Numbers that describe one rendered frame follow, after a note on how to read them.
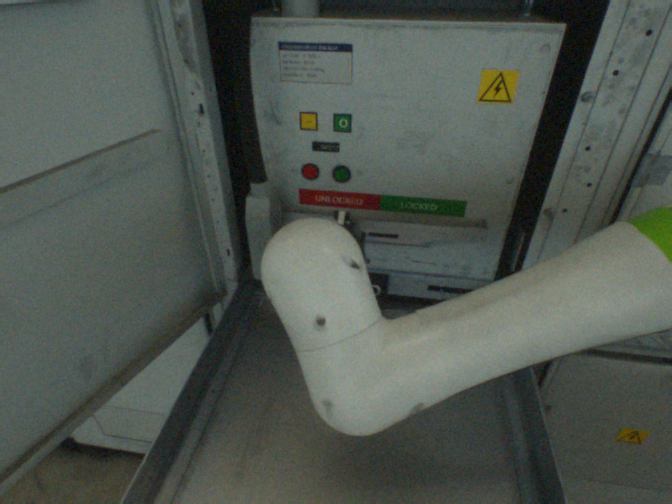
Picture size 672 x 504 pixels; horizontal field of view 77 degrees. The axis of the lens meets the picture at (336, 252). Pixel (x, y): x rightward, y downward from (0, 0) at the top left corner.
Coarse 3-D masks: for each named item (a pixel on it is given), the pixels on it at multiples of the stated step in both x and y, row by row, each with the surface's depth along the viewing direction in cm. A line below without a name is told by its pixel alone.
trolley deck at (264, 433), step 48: (240, 384) 75; (288, 384) 75; (240, 432) 68; (288, 432) 68; (336, 432) 68; (384, 432) 68; (432, 432) 68; (480, 432) 68; (192, 480) 61; (240, 480) 61; (288, 480) 61; (336, 480) 61; (384, 480) 61; (432, 480) 61; (480, 480) 61
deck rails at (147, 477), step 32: (224, 320) 80; (224, 352) 81; (192, 384) 69; (224, 384) 75; (512, 384) 75; (192, 416) 69; (512, 416) 69; (544, 416) 62; (160, 448) 61; (192, 448) 65; (512, 448) 65; (544, 448) 61; (160, 480) 61; (544, 480) 60
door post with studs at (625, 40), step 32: (640, 0) 53; (608, 32) 56; (640, 32) 55; (608, 64) 58; (640, 64) 57; (608, 96) 60; (576, 128) 64; (608, 128) 62; (576, 160) 66; (576, 192) 69; (544, 224) 74; (576, 224) 72; (544, 256) 77
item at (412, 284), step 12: (396, 276) 89; (408, 276) 88; (420, 276) 88; (432, 276) 88; (444, 276) 88; (456, 276) 88; (396, 288) 91; (408, 288) 90; (420, 288) 90; (432, 288) 89; (444, 288) 89; (456, 288) 88; (468, 288) 88
